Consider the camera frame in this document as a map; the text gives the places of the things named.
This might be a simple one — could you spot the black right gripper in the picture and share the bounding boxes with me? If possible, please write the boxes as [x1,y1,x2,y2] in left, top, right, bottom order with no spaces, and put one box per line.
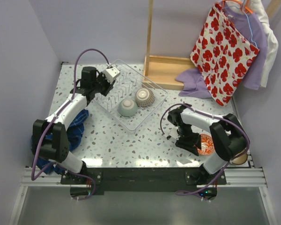
[175,123,202,156]

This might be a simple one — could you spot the orange floral pattern bowl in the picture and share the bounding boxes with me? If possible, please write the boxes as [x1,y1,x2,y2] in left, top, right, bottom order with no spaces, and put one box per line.
[197,134,215,156]

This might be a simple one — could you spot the white wire dish rack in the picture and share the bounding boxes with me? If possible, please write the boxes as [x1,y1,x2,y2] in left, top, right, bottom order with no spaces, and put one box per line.
[94,60,168,132]

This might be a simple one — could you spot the pale green bowl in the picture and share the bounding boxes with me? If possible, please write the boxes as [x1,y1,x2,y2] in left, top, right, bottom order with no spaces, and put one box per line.
[118,98,138,117]

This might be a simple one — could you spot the brown lattice pattern bowl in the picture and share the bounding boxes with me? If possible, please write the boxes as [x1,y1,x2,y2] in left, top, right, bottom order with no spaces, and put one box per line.
[135,88,155,108]

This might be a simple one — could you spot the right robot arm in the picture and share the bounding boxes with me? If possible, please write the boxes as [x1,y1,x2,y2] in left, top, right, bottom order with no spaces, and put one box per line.
[167,104,250,184]

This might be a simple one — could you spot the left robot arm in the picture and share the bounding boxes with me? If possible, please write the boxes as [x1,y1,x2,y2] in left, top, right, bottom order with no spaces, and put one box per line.
[32,67,120,184]

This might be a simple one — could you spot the dark brown glazed bowl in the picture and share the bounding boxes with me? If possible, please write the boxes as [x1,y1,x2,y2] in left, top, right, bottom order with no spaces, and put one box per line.
[231,152,248,165]

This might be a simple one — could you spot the wooden clothes stand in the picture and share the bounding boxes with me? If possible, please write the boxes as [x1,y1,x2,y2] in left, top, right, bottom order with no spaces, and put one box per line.
[142,0,195,90]

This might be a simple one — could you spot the purple t-shirt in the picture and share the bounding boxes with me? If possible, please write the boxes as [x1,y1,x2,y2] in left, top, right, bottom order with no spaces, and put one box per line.
[175,4,268,98]

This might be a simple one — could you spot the blue plaid cloth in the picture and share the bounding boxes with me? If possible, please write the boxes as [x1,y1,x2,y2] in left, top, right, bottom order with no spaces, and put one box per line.
[37,109,89,174]

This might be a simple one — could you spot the red poppy print tote bag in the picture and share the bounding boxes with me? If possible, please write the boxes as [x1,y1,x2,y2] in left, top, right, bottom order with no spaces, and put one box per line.
[190,2,259,106]

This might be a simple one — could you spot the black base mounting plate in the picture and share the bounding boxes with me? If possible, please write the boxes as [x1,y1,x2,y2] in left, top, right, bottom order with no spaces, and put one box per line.
[60,166,227,201]

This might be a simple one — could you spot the blue clothes hanger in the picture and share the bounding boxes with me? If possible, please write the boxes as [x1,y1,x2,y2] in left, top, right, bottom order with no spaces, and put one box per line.
[240,0,258,48]

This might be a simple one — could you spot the orange clothes hanger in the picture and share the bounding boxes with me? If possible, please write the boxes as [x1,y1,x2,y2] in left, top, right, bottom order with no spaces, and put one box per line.
[221,0,254,14]

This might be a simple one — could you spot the white garment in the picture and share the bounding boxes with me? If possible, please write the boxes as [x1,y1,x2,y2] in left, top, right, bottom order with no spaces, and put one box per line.
[250,0,279,88]

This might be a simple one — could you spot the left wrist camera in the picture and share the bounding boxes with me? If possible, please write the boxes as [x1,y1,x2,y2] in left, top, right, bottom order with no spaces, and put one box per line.
[102,67,120,83]

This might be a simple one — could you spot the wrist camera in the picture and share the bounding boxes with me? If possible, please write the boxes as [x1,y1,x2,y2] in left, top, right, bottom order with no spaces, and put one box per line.
[166,128,179,140]
[102,67,120,83]

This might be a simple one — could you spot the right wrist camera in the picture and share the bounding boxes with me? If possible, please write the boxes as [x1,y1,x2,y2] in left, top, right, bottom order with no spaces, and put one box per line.
[166,128,179,140]

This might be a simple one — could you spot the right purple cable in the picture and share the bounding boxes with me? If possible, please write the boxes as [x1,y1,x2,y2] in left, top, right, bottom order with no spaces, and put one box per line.
[159,103,251,197]

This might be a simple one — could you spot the purple cable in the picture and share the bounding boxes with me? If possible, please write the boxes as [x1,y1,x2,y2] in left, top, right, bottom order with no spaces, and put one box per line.
[159,103,251,197]
[31,48,112,201]

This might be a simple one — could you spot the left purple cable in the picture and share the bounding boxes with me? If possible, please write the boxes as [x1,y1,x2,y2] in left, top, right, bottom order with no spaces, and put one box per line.
[31,48,112,201]

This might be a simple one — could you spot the aluminium rail frame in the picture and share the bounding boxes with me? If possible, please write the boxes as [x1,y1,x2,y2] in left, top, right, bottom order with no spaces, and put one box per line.
[9,167,278,225]

